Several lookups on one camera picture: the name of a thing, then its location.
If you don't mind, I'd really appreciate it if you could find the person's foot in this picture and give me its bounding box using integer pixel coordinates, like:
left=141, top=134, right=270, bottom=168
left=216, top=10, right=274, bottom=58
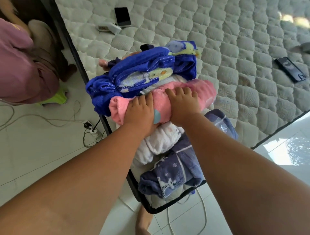
left=135, top=205, right=154, bottom=235

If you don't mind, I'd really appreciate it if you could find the peach pink cloth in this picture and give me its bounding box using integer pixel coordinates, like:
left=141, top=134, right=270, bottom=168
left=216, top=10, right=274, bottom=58
left=98, top=51, right=141, bottom=71

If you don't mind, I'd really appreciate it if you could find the black bed frame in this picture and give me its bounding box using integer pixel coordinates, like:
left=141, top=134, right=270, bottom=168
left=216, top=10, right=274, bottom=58
left=40, top=0, right=310, bottom=215

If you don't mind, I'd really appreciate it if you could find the black smartphone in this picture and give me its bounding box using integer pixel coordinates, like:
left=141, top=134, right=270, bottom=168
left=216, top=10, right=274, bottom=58
left=114, top=7, right=132, bottom=28
left=275, top=56, right=308, bottom=84

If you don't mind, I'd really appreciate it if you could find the person's right forearm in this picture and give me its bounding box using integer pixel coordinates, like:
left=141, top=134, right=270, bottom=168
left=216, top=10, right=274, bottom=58
left=180, top=112, right=310, bottom=235

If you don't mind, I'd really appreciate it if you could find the white floor cable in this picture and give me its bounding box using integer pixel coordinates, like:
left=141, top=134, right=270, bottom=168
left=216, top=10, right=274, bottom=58
left=0, top=100, right=86, bottom=132

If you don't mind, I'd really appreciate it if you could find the person's right hand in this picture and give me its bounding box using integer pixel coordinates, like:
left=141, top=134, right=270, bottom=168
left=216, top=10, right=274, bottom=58
left=165, top=87, right=203, bottom=127

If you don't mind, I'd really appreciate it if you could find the person's left forearm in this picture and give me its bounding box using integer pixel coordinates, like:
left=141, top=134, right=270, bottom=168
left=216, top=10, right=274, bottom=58
left=0, top=122, right=160, bottom=235

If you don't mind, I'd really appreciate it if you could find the green plastic stool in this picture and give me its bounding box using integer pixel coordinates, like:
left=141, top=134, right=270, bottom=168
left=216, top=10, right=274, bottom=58
left=38, top=84, right=69, bottom=106

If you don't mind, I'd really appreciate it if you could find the thin white cable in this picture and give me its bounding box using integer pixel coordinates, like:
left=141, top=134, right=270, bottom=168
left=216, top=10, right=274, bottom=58
left=167, top=188, right=208, bottom=235

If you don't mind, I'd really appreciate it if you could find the pink towel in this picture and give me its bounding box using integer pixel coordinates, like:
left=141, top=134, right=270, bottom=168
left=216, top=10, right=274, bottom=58
left=109, top=80, right=217, bottom=125

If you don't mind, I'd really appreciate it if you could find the white fluffy towel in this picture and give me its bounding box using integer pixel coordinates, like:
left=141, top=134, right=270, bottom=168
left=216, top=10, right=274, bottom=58
left=132, top=121, right=185, bottom=167

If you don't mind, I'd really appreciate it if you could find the blue cartoon print towel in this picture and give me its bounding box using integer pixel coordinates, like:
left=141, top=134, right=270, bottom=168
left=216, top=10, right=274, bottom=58
left=85, top=40, right=200, bottom=117

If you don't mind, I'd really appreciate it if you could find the person's left hand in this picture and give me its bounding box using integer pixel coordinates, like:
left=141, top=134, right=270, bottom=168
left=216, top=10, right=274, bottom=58
left=124, top=93, right=158, bottom=132

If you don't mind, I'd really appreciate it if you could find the black cable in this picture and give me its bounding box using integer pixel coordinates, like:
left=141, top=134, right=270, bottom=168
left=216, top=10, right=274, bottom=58
left=83, top=118, right=106, bottom=148

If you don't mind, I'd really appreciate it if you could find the grey-blue snowflake print towel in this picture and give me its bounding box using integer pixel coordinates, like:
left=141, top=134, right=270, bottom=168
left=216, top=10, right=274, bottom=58
left=138, top=109, right=239, bottom=199

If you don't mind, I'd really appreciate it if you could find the white power strip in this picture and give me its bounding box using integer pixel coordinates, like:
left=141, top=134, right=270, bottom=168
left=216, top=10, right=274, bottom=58
left=83, top=120, right=101, bottom=136

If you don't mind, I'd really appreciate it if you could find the white quilted mattress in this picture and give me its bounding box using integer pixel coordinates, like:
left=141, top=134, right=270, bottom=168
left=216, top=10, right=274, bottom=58
left=55, top=0, right=310, bottom=210

